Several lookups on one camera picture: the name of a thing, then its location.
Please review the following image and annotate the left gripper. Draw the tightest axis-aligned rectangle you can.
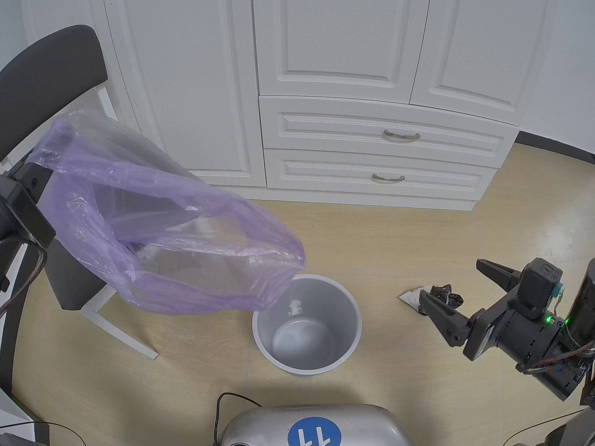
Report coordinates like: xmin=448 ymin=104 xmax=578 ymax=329
xmin=0 ymin=160 xmax=57 ymax=250

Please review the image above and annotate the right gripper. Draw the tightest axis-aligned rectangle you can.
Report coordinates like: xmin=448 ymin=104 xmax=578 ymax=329
xmin=419 ymin=258 xmax=566 ymax=366

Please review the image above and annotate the black plastic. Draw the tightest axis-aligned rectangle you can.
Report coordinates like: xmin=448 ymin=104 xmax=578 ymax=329
xmin=420 ymin=285 xmax=464 ymax=318

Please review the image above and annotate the white printed wrapper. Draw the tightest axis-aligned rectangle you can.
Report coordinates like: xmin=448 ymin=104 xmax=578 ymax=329
xmin=398 ymin=287 xmax=430 ymax=310

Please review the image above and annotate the purple plastic bag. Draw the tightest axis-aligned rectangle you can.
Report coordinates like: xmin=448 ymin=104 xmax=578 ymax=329
xmin=25 ymin=110 xmax=306 ymax=316

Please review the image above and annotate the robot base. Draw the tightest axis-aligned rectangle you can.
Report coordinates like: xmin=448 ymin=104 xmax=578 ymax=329
xmin=221 ymin=404 xmax=414 ymax=446

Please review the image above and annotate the white trash bin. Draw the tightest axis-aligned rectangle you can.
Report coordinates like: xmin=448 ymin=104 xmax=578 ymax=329
xmin=252 ymin=274 xmax=362 ymax=376

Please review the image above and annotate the white chair with grey cushions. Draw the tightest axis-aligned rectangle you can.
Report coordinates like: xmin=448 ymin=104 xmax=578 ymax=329
xmin=0 ymin=25 xmax=161 ymax=360

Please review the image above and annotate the white wardrobe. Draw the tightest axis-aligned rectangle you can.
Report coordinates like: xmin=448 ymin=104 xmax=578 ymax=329
xmin=21 ymin=0 xmax=565 ymax=212

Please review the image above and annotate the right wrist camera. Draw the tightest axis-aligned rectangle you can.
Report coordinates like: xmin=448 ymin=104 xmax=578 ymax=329
xmin=517 ymin=257 xmax=562 ymax=318

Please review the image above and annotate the black cable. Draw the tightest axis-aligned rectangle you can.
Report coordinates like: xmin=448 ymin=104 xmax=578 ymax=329
xmin=213 ymin=392 xmax=263 ymax=446

